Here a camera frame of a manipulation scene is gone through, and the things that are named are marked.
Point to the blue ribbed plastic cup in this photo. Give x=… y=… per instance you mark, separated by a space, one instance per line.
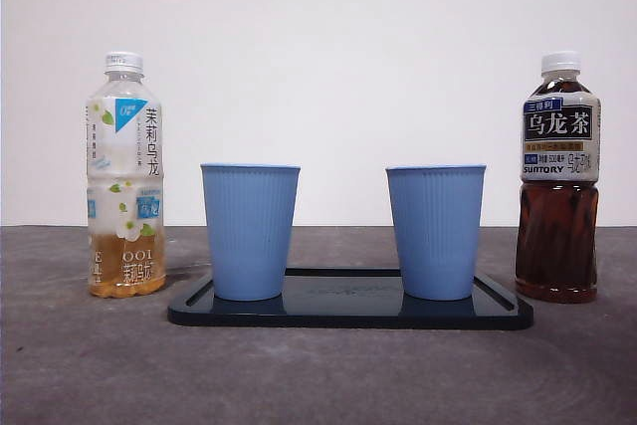
x=435 y=231
x=249 y=231

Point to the pale jasmine oolong tea bottle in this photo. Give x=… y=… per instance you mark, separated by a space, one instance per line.
x=124 y=171

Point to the dark teal rectangular tray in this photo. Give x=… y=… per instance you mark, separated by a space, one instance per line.
x=343 y=313

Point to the dark oolong tea bottle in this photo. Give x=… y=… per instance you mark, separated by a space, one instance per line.
x=557 y=236

